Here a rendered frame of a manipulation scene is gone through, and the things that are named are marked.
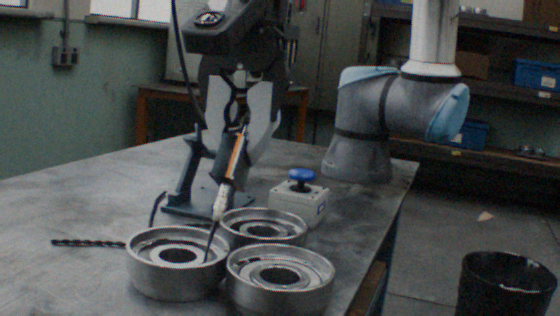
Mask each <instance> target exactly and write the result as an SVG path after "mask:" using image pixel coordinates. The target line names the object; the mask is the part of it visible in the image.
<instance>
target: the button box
mask: <svg viewBox="0 0 560 316"><path fill-rule="evenodd" d="M296 186H297V182H292V181H287V180H286V181H284V182H282V183H281V184H279V185H277V186H276V187H274V188H273V189H271V190H269V199H268V208H273V209H279V210H283V211H287V212H290V213H293V214H295V215H297V216H299V217H301V218H302V219H304V220H305V221H306V222H307V223H308V225H309V228H307V229H311V230H313V229H314V228H315V227H316V226H317V225H318V224H319V223H320V222H321V221H322V220H323V219H324V218H325V217H326V213H327V205H328V197H329V188H324V187H319V186H314V185H309V184H305V188H299V187H296Z"/></svg>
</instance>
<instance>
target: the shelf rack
mask: <svg viewBox="0 0 560 316"><path fill-rule="evenodd" d="M412 12H413V7H408V6H392V5H389V4H377V3H371V0H364V6H363V13H362V21H361V28H360V30H361V35H360V42H359V50H358V57H357V65H356V67H376V66H365V65H366V62H367V60H368V58H369V56H370V52H368V54H367V56H366V58H365V54H366V47H367V40H368V38H367V33H368V25H369V23H370V28H372V20H371V16H379V17H384V22H386V23H398V24H399V25H410V26H412V21H413V13H412ZM457 31H458V32H470V33H474V34H481V35H493V36H494V37H498V36H499V37H505V38H511V39H517V40H528V41H529V42H540V43H545V44H551V45H559V46H560V26H551V25H550V24H538V23H536V22H525V21H523V20H511V19H508V18H497V17H493V16H483V15H477V14H469V13H459V14H458V28H457ZM461 84H465V85H466V86H467V87H468V89H469V93H471V94H478V95H486V96H494V97H502V98H504V99H509V100H516V101H524V102H531V103H538V104H545V105H548V106H552V107H559V108H560V94H557V93H550V92H543V91H542V90H535V89H528V88H520V87H514V86H510V85H508V84H500V83H492V82H479V81H476V80H471V79H462V78H461ZM388 149H389V152H395V153H401V154H407V155H413V156H418V157H424V158H430V159H435V160H442V161H447V162H453V163H458V164H464V165H475V166H481V167H486V168H491V169H496V170H502V171H507V172H513V173H518V174H523V175H533V176H539V177H543V178H548V179H554V180H558V181H560V157H549V156H546V157H547V158H548V159H547V160H546V162H545V161H540V160H536V159H530V158H529V159H525V158H520V157H517V154H515V150H511V149H505V148H499V147H494V146H488V145H484V148H483V151H481V152H477V151H472V150H466V149H460V148H455V147H449V146H443V145H437V144H432V143H426V142H424V141H422V139H418V138H414V137H411V141H410V140H403V139H396V138H388ZM553 208H554V211H557V212H560V182H559V186H558V191H557V194H556V200H555V205H554V207H553Z"/></svg>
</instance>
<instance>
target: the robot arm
mask: <svg viewBox="0 0 560 316"><path fill-rule="evenodd" d="M459 1H460V0H414V3H413V12H412V13H413V21H412V30H411V36H412V39H411V49H410V57H409V60H408V61H409V62H408V63H406V64H405V65H404V66H403V67H402V68H401V74H400V75H398V71H397V69H396V68H393V67H351V68H347V69H345V70H344V71H343V72H342V76H341V82H340V86H339V88H338V90H339V96H338V104H337V112H336V120H335V129H334V137H333V139H332V141H331V144H330V146H329V148H328V150H327V152H326V154H325V157H324V159H323V161H322V168H321V172H322V173H323V174H324V175H326V176H328V177H331V178H333V179H337V180H340V181H345V182H350V183H356V184H366V185H381V184H386V183H389V182H390V181H391V176H392V166H391V161H390V155H389V149H388V138H389V133H394V134H399V135H404V136H409V137H414V138H418V139H423V140H425V141H427V142H430V141H433V142H440V143H446V142H449V141H451V140H452V139H453V138H455V136H456V134H457V133H458V131H459V130H460V128H461V126H462V125H463V123H464V118H465V116H466V113H467V109H468V106H469V89H468V87H467V86H466V85H465V84H461V76H462V73H461V71H460V70H459V69H458V68H457V66H456V65H455V56H456V54H455V49H456V42H457V36H456V35H457V28H458V14H459ZM287 8H288V0H210V1H209V2H208V3H207V4H205V5H204V6H203V7H202V8H201V9H200V10H198V11H197V12H196V13H195V14H194V15H193V16H192V17H191V18H190V19H189V20H188V21H187V22H186V23H185V24H184V25H183V26H182V27H181V28H180V29H181V32H182V36H183V40H182V41H183V45H184V49H185V53H186V54H188V53H195V54H201V55H203V56H202V59H201V62H200V64H199V66H198V73H197V81H198V88H199V93H200V98H201V103H202V108H203V112H204V113H205V117H206V122H207V126H208V129H209V133H210V135H211V139H212V141H213V144H214V146H215V149H216V151H217V153H218V150H219V147H220V144H221V141H222V138H223V135H224V133H225V134H229V129H230V127H231V123H232V122H233V121H234V119H235V117H236V114H237V102H236V100H235V99H236V94H237V87H236V86H235V84H234V75H233V74H234V73H235V72H236V71H237V70H246V71H249V72H250V74H251V76H252V78H255V79H256V78H261V75H262V78H261V80H262V81H260V82H258V83H257V84H256V85H254V86H253V87H251V88H250V89H249V90H248V91H247V103H248V106H249V108H250V110H251V119H250V122H249V124H248V134H249V141H248V145H247V148H246V156H247V160H248V165H249V166H250V167H253V166H255V164H256V163H257V162H258V161H259V159H260V158H261V157H262V155H263V154H264V152H265V150H266V148H267V146H268V144H269V141H270V139H271V136H272V134H273V132H274V130H275V129H276V128H277V127H278V125H279V122H280V109H279V108H280V106H281V104H282V102H283V100H284V98H285V96H286V94H287V91H288V88H289V83H290V73H294V72H295V71H296V61H297V52H298V43H299V33H300V27H299V26H295V25H292V24H288V23H286V18H287ZM294 39H295V48H294V57H293V62H291V61H292V51H293V42H294ZM286 40H290V47H289V56H288V66H287V53H288V51H285V46H286ZM262 72H263V74H262Z"/></svg>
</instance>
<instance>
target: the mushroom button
mask: <svg viewBox="0 0 560 316"><path fill-rule="evenodd" d="M288 177H289V178H291V179H293V180H298V182H297V186H296V187H299V188H305V184H306V181H313V180H315V179H316V174H315V172H313V171H311V170H309V169H304V168H294V169H291V170H289V172H288Z"/></svg>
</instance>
